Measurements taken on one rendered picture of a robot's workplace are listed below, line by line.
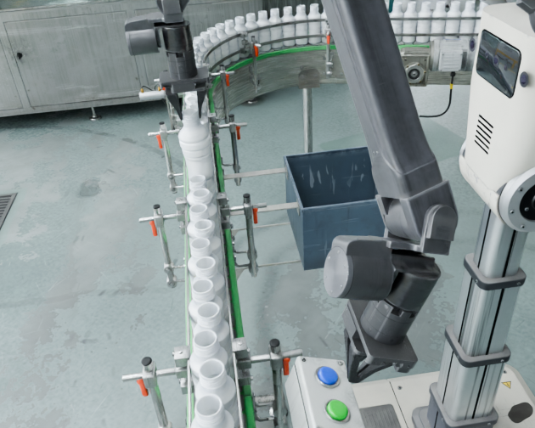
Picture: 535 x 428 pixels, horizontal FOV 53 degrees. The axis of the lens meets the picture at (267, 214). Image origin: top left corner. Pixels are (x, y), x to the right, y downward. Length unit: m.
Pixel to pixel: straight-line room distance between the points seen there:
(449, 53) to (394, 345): 1.85
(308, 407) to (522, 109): 0.60
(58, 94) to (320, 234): 3.28
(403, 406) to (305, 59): 1.53
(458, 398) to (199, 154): 0.93
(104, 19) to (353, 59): 3.74
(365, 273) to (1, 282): 2.64
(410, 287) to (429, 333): 1.84
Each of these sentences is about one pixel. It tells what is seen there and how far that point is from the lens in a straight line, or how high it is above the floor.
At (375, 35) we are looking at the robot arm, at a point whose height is 1.60.
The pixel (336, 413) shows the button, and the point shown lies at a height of 1.12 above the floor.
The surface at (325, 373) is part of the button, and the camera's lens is 0.84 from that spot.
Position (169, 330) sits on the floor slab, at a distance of 2.51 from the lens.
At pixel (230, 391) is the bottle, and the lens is 0.83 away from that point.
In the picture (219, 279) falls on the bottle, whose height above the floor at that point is 1.13.
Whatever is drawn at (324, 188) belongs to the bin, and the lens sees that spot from 1.82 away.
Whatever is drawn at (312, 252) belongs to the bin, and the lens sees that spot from 1.57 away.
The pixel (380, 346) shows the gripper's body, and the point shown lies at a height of 1.27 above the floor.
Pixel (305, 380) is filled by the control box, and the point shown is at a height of 1.12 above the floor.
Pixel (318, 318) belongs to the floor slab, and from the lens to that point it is 2.48.
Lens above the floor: 1.78
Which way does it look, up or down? 35 degrees down
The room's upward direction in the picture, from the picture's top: 4 degrees counter-clockwise
